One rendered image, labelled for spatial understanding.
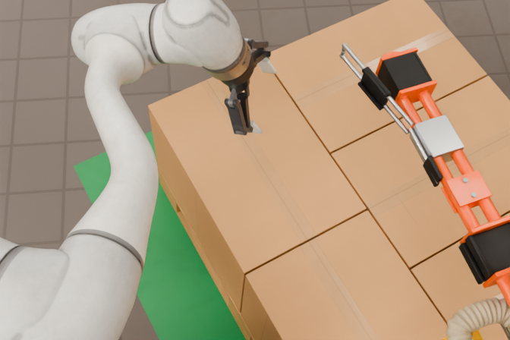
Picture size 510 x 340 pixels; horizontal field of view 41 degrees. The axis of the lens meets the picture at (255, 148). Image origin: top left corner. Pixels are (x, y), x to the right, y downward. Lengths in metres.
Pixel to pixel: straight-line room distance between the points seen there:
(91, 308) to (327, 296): 1.15
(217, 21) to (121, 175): 0.33
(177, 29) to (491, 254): 0.60
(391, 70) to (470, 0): 2.00
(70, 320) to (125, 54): 0.52
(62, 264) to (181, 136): 1.27
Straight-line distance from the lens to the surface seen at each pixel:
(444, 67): 2.26
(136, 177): 0.88
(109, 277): 0.78
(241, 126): 1.32
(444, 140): 1.21
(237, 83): 1.26
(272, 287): 1.83
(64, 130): 2.71
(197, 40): 1.09
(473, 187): 1.18
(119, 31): 1.14
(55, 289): 0.76
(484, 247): 1.14
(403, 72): 1.25
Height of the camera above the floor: 2.29
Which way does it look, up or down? 61 degrees down
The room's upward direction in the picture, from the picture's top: 6 degrees clockwise
